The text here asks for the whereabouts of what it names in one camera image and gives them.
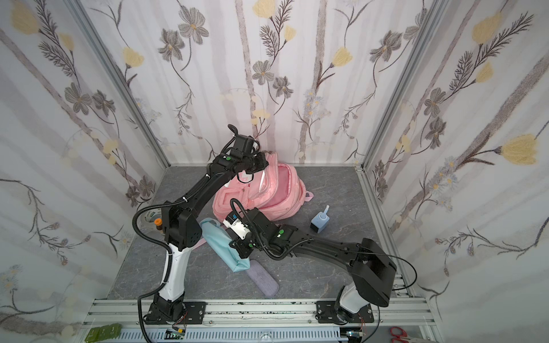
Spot pink student backpack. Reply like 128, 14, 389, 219
212, 152, 314, 222

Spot teal pencil pouch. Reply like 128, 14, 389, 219
200, 218, 251, 272

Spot light blue stamp device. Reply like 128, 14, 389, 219
310, 205, 330, 233

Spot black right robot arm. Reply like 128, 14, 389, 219
224, 199, 399, 325

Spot purple glasses case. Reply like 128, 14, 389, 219
246, 260, 279, 298

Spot white tape roll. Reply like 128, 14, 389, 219
143, 210, 157, 223

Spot green connector block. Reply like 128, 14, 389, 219
84, 323, 122, 343

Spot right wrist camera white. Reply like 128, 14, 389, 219
223, 215, 251, 241

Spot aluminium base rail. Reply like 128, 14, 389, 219
81, 274, 443, 343

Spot red handled scissors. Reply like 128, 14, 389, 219
390, 327, 409, 343

